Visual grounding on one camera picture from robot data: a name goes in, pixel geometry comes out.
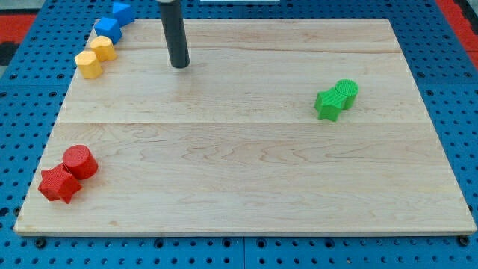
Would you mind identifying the wooden board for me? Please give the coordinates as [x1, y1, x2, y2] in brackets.
[14, 19, 477, 237]

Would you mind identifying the yellow heart block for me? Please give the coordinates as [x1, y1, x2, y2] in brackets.
[90, 36, 117, 62]

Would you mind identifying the green star block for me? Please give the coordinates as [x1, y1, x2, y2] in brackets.
[314, 87, 346, 122]

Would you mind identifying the green cylinder block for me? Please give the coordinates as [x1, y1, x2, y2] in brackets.
[335, 79, 359, 110]

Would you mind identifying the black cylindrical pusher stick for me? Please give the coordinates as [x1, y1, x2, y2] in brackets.
[158, 0, 190, 69]

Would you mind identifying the red cylinder block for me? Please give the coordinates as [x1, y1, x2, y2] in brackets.
[62, 145, 99, 180]

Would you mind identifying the blue pentagon block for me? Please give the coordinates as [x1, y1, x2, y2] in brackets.
[93, 17, 122, 45]

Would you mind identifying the yellow hexagon block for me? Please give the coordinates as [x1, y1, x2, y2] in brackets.
[74, 51, 103, 79]

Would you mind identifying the blue triangle block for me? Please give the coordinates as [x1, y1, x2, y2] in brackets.
[112, 2, 135, 27]

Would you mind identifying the red star block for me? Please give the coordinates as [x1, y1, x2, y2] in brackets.
[37, 164, 82, 204]

